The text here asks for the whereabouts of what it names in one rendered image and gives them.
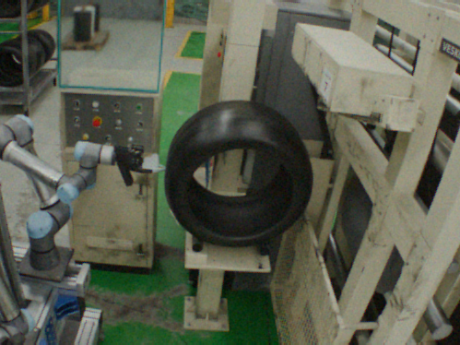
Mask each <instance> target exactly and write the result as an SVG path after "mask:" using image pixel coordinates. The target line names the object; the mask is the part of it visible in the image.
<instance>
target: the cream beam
mask: <svg viewBox="0 0 460 345"><path fill-rule="evenodd" d="M291 57H292V58H293V60H294V61H295V63H296V64H298V65H299V67H300V68H301V70H302V72H303V73H304V75H305V76H306V77H307V78H308V80H309V81H310V83H311V84H312V86H313V88H314V89H315V91H316V92H317V94H319V95H320V97H321V98H322V100H323V101H324V103H325V105H326V106H327V108H328V109H329V111H332V112H338V113H350V114H360V115H367V116H368V117H370V115H371V113H372V107H373V105H374V102H375V98H376V97H375V95H376V94H382V95H393V96H397V97H401V98H408V97H409V93H410V91H411V85H412V82H413V80H414V79H413V77H412V76H411V75H409V73H407V72H406V71H405V70H404V69H402V68H401V67H399V66H398V65H396V64H395V63H394V62H392V61H391V60H390V59H389V58H388V57H386V56H385V55H384V54H382V53H381V52H379V51H378V50H376V49H375V48H373V47H372V46H371V45H369V44H368V43H367V42H366V41H364V40H363V39H362V38H360V37H359V36H357V35H356V34H354V33H353V32H349V31H343V30H336V29H329V28H324V27H321V26H313V25H306V24H300V23H297V26H296V28H295V32H294V43H293V46H292V51H291ZM324 68H326V69H327V70H328V71H329V72H330V74H331V75H332V76H333V82H332V85H331V89H330V92H329V96H328V99H329V100H327V99H326V97H324V96H323V94H322V93H321V91H320V89H321V86H322V82H323V77H324Z"/></svg>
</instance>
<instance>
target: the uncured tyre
mask: <svg viewBox="0 0 460 345"><path fill-rule="evenodd" d="M235 149H250V150H257V151H261V152H264V153H266V154H268V155H270V156H272V157H275V158H276V159H278V160H279V161H280V166H279V168H278V171H277V173H276V175H275V176H274V177H272V179H271V180H270V182H269V183H268V184H267V185H265V186H264V187H263V188H261V189H259V190H258V191H255V192H252V193H250V194H247V195H243V196H224V195H220V194H217V193H214V192H212V191H210V190H208V189H207V188H205V187H203V186H202V185H201V184H199V183H198V182H197V179H196V178H195V176H194V173H195V171H196V170H197V169H198V168H199V167H200V166H201V165H202V163H203V162H204V161H207V160H208V159H210V158H212V157H213V156H215V155H218V154H219V153H223V152H226V151H230V150H235ZM164 190H165V196H166V199H167V203H168V205H169V208H170V210H171V212H172V214H173V216H174V217H175V219H176V220H177V221H178V224H180V225H181V226H182V227H183V228H184V229H185V230H186V231H188V232H189V233H191V234H192V235H193V236H194V237H196V238H198V239H201V240H203V241H205V242H208V243H210V244H213V245H215V246H221V247H228V248H244V247H251V246H254V245H256V244H262V243H265V242H268V241H270V240H273V239H275V238H277V237H278V236H279V235H281V234H282V233H285V232H287V231H288V230H289V229H290V228H291V226H293V225H294V224H295V223H296V222H297V220H298V219H299V218H300V217H301V215H302V214H303V212H304V210H305V209H306V208H307V205H309V202H310V199H311V196H312V192H313V167H312V163H311V159H310V157H309V154H308V152H307V150H306V148H305V146H303V144H302V142H301V138H300V135H299V133H298V132H297V130H296V129H295V127H294V126H293V125H292V123H291V122H290V121H289V120H288V118H287V117H286V116H284V115H283V114H281V113H279V112H277V111H276V110H274V109H272V108H270V107H268V106H266V105H263V104H260V103H257V102H253V101H248V100H227V101H218V103H215V104H212V105H209V106H207V107H206V108H204V109H202V110H199V111H198V112H196V113H194V114H193V115H192V116H191V117H189V118H188V119H187V120H186V121H185V122H184V123H183V125H182V127H180V128H179V129H178V130H177V132H176V133H175V135H174V137H173V139H172V141H171V145H170V148H169V151H168V157H167V164H166V171H165V178H164Z"/></svg>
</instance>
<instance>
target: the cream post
mask: <svg viewBox="0 0 460 345"><path fill-rule="evenodd" d="M265 2H266V0H231V3H230V17H229V25H228V28H227V31H228V32H227V40H226V44H225V46H226V47H225V55H224V63H223V64H224V66H225V67H224V75H223V83H222V79H221V87H220V95H218V97H219V98H220V101H227V100H248V101H251V98H252V92H253V85H254V74H255V69H256V63H257V57H258V51H259V45H260V40H261V39H260V34H261V28H262V23H263V17H264V12H265ZM242 154H243V149H235V150H230V151H226V152H223V153H219V154H218V155H215V156H213V157H212V160H213V163H212V167H211V171H210V179H209V188H208V190H210V191H220V192H234V193H236V192H237V186H239V179H240V173H241V167H242ZM224 273H225V270H211V269H200V270H199V278H198V285H197V294H196V297H195V298H196V301H195V304H196V307H195V308H196V319H206V314H208V319H217V318H218V308H219V302H220V296H221V290H222V285H223V279H224Z"/></svg>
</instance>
